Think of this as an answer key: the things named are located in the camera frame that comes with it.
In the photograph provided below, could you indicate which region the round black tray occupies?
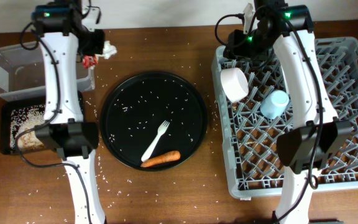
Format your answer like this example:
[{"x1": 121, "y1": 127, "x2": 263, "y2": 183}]
[{"x1": 99, "y1": 71, "x2": 208, "y2": 172}]

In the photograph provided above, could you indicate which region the pink bowl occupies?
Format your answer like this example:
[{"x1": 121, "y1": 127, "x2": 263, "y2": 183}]
[{"x1": 221, "y1": 68, "x2": 249, "y2": 103}]

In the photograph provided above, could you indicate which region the red snack wrapper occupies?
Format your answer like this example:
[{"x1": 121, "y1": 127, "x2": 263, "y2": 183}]
[{"x1": 82, "y1": 55, "x2": 98, "y2": 70}]

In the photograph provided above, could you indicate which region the black rectangular tray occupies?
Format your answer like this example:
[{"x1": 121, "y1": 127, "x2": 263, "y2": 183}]
[{"x1": 0, "y1": 91, "x2": 85, "y2": 156}]

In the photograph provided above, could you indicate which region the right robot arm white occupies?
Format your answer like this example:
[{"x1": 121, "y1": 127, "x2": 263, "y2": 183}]
[{"x1": 224, "y1": 1, "x2": 352, "y2": 223}]

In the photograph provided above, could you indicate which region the orange carrot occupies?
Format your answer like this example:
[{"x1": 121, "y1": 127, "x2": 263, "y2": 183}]
[{"x1": 141, "y1": 151, "x2": 181, "y2": 168}]

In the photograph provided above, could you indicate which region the light blue cup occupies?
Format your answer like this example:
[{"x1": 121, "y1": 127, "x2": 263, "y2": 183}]
[{"x1": 260, "y1": 90, "x2": 290, "y2": 119}]

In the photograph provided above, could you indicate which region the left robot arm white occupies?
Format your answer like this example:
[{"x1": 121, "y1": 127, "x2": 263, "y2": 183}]
[{"x1": 32, "y1": 1, "x2": 107, "y2": 223}]

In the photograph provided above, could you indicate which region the grey dishwasher rack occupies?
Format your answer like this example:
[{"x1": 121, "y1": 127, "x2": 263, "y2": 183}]
[{"x1": 211, "y1": 37, "x2": 358, "y2": 200}]

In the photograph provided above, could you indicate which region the rice and food pile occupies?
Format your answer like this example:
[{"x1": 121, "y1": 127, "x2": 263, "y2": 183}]
[{"x1": 9, "y1": 105, "x2": 48, "y2": 152}]

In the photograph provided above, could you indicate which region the white napkin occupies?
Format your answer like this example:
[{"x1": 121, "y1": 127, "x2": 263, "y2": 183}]
[{"x1": 97, "y1": 40, "x2": 117, "y2": 59}]

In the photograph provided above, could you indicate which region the clear plastic bin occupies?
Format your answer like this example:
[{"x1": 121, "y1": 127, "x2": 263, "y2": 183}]
[{"x1": 0, "y1": 42, "x2": 96, "y2": 102}]

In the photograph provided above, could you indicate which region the white plastic fork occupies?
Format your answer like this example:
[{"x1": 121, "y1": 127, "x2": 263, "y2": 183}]
[{"x1": 141, "y1": 121, "x2": 170, "y2": 162}]

